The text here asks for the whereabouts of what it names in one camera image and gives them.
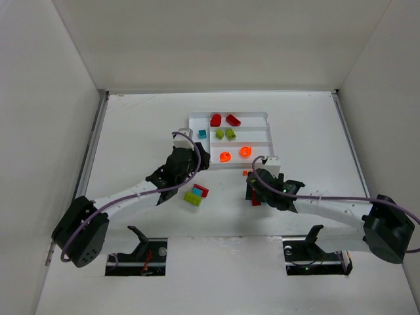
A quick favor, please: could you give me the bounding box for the teal rounded lego brick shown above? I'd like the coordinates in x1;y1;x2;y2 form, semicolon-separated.
192;188;203;196

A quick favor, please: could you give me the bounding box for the teal lego in tray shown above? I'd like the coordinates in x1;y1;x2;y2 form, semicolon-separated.
198;129;207;139

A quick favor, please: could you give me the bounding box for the lime lego plate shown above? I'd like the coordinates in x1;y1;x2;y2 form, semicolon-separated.
225;129;236;141

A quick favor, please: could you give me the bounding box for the white compartment tray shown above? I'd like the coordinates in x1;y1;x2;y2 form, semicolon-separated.
188;112;275;171

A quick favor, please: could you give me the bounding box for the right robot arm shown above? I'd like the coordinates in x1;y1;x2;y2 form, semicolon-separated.
246;168;419;264

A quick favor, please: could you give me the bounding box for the red lego brick cluster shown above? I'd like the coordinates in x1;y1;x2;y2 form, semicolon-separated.
251;190;262;207

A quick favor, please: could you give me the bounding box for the orange round disc piece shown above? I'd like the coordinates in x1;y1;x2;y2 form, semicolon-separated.
240;146;252;158

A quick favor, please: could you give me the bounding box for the lime small lego brick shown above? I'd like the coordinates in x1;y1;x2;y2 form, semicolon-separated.
216;130;224;139

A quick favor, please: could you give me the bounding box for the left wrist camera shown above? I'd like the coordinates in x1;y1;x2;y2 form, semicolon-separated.
173;127;194;150

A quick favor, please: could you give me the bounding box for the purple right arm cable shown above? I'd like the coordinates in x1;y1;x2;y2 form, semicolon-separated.
251;156;420;253

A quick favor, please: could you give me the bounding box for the lime lego brick left cluster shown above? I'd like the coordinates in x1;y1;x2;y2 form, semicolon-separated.
184;192;203;207

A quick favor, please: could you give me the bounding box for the red long lego brick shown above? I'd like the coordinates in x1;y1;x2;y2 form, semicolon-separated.
226;114;241;127

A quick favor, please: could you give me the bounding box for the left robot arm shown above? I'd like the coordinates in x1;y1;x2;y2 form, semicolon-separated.
52;142;211;268

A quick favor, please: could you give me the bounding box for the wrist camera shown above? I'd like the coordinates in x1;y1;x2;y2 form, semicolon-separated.
262;156;281;179
173;127;194;150

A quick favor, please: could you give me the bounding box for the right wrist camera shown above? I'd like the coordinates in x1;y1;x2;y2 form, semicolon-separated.
262;156;281;179

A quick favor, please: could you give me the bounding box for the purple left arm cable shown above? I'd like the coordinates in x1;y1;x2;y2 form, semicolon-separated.
60;131;203;263

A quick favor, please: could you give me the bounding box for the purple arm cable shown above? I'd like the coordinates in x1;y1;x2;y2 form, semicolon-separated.
60;131;203;263
251;156;420;253

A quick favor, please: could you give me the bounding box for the red rounded lego brick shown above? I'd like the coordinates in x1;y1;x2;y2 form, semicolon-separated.
210;114;222;127

